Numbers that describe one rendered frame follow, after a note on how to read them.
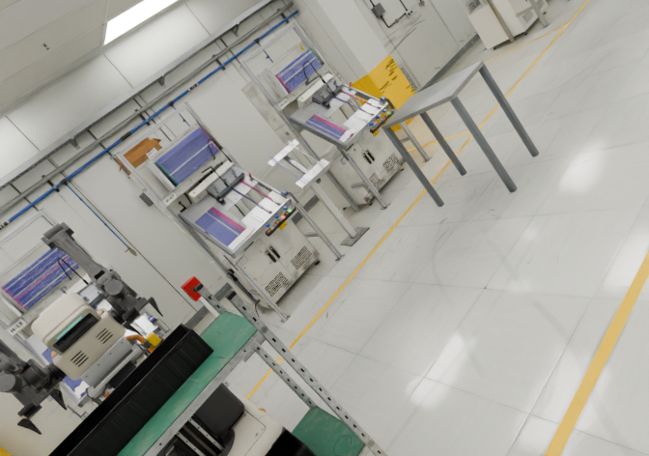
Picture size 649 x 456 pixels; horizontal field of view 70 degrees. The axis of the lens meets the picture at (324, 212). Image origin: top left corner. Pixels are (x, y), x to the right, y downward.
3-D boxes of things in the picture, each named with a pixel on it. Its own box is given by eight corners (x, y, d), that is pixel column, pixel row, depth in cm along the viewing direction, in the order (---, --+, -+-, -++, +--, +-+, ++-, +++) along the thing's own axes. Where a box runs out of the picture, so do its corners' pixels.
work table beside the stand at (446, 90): (515, 191, 313) (451, 95, 292) (438, 207, 372) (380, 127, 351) (539, 153, 335) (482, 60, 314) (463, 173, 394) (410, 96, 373)
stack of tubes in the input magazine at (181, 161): (220, 150, 419) (200, 126, 412) (177, 185, 398) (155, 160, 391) (216, 153, 430) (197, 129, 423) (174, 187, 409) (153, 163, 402)
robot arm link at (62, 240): (68, 226, 201) (45, 243, 196) (60, 218, 196) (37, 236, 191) (126, 278, 182) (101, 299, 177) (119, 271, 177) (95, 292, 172)
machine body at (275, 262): (324, 259, 445) (283, 210, 428) (274, 313, 416) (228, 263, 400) (295, 258, 501) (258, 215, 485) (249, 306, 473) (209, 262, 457)
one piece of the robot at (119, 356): (110, 412, 201) (73, 379, 195) (159, 361, 213) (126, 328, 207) (114, 423, 187) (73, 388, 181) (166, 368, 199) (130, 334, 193)
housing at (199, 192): (238, 173, 434) (234, 162, 423) (199, 208, 414) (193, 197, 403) (232, 170, 438) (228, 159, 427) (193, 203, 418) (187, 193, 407)
